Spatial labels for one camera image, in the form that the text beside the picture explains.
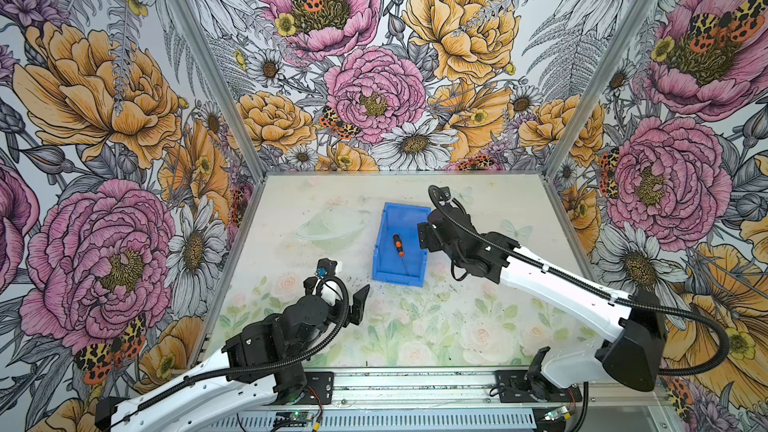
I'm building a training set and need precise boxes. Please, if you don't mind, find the orange black handled screwdriver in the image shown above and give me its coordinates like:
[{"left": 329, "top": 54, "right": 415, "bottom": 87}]
[{"left": 392, "top": 233, "right": 409, "bottom": 276}]

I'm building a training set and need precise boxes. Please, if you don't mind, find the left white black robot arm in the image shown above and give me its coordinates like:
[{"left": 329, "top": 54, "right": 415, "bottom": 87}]
[{"left": 95, "top": 258, "right": 370, "bottom": 431}]

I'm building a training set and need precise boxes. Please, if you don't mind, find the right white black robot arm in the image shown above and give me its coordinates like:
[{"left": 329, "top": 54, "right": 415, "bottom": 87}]
[{"left": 418, "top": 185, "right": 666, "bottom": 399}]

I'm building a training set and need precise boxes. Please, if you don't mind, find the left green circuit board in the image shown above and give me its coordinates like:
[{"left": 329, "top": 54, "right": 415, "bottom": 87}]
[{"left": 271, "top": 411, "right": 315, "bottom": 431}]

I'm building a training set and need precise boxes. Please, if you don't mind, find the green circuit board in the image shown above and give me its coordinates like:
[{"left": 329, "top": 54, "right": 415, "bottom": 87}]
[
  {"left": 271, "top": 411, "right": 315, "bottom": 431},
  {"left": 542, "top": 405, "right": 571, "bottom": 421}
]

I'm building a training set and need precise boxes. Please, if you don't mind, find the right green circuit board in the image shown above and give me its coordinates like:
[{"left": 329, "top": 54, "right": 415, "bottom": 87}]
[{"left": 542, "top": 405, "right": 571, "bottom": 421}]

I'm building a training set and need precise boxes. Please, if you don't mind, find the left black corrugated cable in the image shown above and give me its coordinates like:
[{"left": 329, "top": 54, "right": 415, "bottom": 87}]
[{"left": 110, "top": 275, "right": 351, "bottom": 415}]

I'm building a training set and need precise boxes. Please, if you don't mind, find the black corrugated cable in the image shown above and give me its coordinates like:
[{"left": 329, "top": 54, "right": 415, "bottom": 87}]
[
  {"left": 427, "top": 184, "right": 731, "bottom": 378},
  {"left": 110, "top": 275, "right": 351, "bottom": 415}
]

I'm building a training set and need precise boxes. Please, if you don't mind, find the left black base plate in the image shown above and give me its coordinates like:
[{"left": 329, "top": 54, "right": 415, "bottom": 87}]
[{"left": 273, "top": 370, "right": 336, "bottom": 406}]

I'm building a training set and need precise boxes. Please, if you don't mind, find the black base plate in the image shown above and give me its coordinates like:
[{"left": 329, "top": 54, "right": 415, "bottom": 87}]
[
  {"left": 490, "top": 369, "right": 582, "bottom": 404},
  {"left": 273, "top": 370, "right": 336, "bottom": 406}
]

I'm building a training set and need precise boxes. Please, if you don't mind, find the aluminium mounting rail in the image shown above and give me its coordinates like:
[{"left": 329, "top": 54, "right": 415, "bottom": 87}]
[{"left": 197, "top": 365, "right": 673, "bottom": 412}]

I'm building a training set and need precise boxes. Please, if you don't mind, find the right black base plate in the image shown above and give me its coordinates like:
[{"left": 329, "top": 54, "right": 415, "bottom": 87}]
[{"left": 490, "top": 369, "right": 582, "bottom": 404}]

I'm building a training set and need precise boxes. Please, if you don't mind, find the white slotted cable duct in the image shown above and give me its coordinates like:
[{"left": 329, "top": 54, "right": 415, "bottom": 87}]
[{"left": 205, "top": 408, "right": 537, "bottom": 431}]

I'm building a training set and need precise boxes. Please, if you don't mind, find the left aluminium corner post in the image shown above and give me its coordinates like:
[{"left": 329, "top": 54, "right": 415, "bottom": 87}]
[{"left": 167, "top": 0, "right": 266, "bottom": 185}]

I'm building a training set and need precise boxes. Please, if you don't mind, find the aluminium corner post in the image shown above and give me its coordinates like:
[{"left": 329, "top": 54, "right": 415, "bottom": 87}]
[
  {"left": 167, "top": 0, "right": 266, "bottom": 185},
  {"left": 542, "top": 0, "right": 657, "bottom": 179}
]

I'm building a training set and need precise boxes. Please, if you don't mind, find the right black corrugated cable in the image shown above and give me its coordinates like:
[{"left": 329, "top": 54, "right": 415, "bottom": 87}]
[{"left": 427, "top": 184, "right": 731, "bottom": 378}]

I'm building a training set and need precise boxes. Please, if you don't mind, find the right aluminium corner post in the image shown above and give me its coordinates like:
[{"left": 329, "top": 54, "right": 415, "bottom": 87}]
[{"left": 542, "top": 0, "right": 657, "bottom": 179}]

